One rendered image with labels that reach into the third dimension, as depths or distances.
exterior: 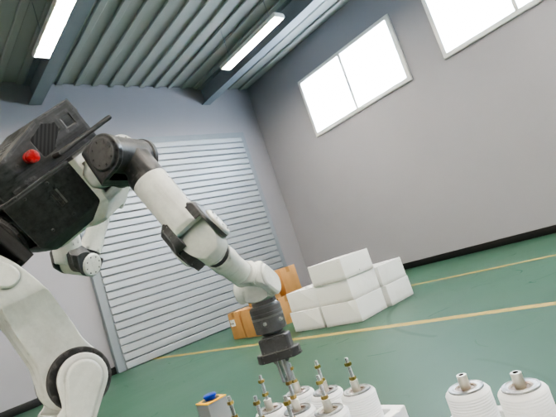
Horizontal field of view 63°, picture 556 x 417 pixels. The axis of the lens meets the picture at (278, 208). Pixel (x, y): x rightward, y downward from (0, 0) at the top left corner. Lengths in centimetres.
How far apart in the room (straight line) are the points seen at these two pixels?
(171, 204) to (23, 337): 44
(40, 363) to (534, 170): 556
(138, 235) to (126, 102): 213
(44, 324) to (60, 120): 50
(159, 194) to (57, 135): 32
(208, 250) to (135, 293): 537
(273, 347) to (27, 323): 60
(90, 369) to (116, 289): 518
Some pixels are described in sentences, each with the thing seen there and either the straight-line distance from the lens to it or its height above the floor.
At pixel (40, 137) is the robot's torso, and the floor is 110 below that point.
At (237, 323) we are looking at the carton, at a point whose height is 17.
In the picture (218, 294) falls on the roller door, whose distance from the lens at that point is 700.
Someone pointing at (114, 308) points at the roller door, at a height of 78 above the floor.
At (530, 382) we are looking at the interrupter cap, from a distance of 110.
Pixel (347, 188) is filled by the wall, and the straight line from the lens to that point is 738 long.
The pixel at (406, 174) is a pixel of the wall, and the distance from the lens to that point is 675.
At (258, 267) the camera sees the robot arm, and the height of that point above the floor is 64.
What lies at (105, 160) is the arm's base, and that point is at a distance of 113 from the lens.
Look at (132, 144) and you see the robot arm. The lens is 116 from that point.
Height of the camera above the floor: 63
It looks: 7 degrees up
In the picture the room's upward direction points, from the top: 18 degrees counter-clockwise
